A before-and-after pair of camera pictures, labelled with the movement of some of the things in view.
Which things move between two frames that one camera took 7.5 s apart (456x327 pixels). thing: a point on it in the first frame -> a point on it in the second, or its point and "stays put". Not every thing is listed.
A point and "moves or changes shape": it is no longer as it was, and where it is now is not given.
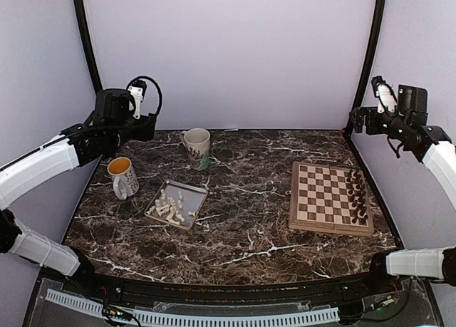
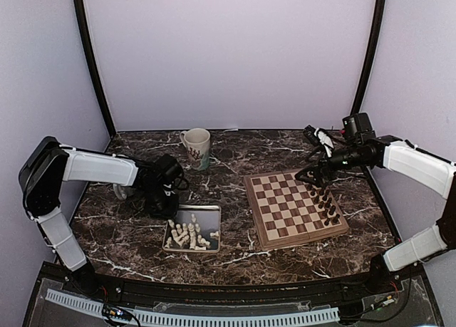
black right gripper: (372, 129) -> (311, 167)
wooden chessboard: (320, 200) moves or changes shape
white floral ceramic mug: (197, 139) stays put
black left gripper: (147, 132) -> (169, 212)
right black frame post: (376, 35) stays put
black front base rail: (353, 286) stays put
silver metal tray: (177, 204) moves or changes shape
